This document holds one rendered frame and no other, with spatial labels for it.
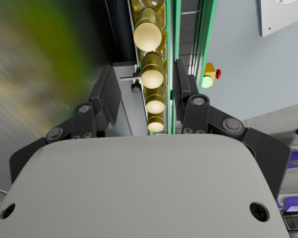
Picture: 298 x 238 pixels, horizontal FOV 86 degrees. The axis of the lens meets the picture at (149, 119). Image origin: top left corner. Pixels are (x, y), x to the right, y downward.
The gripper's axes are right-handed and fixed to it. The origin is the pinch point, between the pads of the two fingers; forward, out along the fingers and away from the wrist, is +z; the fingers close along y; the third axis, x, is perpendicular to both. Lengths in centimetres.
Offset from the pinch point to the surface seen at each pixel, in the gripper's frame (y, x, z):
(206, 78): 18, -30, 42
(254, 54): 48, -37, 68
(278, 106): 77, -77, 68
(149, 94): -1.0, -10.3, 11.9
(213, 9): 12.7, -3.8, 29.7
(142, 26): -0.5, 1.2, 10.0
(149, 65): -0.4, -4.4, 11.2
